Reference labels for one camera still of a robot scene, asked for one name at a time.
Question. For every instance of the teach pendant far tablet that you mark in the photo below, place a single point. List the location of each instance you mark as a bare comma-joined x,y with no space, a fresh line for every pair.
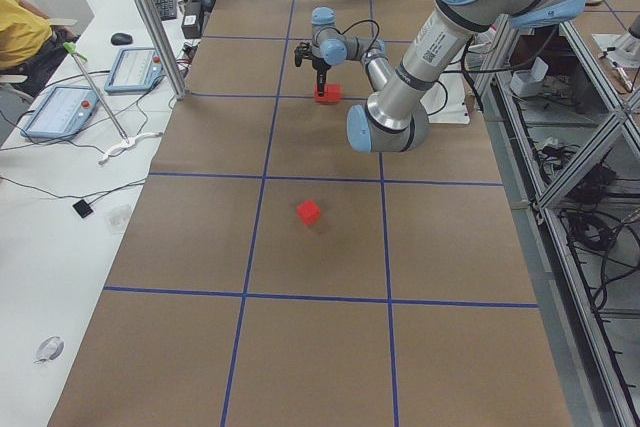
135,70

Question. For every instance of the black computer mouse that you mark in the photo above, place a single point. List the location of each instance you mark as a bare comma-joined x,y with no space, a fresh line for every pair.
121,39

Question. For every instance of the metal reacher grabber stick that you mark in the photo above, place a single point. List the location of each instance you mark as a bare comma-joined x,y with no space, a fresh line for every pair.
127,142

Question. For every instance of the red cube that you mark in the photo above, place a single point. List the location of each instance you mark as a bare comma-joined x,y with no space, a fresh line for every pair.
332,93

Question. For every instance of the person in yellow shirt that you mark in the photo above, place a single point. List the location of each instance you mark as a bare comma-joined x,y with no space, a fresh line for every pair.
31,45

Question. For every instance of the aluminium frame post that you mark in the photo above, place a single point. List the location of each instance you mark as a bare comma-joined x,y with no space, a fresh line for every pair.
155,29

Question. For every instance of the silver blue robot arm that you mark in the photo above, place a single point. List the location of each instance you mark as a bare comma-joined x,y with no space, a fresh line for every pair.
393,118
330,47

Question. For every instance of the teach pendant tablet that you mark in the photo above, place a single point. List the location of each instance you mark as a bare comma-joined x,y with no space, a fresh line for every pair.
135,70
63,112

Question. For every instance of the red cube block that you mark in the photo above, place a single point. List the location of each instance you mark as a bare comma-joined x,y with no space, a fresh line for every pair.
320,97
308,212

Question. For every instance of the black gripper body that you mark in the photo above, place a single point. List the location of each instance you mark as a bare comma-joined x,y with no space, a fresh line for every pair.
320,66

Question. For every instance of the teach pendant near tablet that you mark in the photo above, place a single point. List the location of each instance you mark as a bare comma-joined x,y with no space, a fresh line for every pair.
63,112

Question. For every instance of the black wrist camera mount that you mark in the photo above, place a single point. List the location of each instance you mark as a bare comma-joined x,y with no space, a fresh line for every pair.
303,51

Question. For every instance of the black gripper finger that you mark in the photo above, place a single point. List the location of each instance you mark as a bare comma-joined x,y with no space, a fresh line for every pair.
320,82

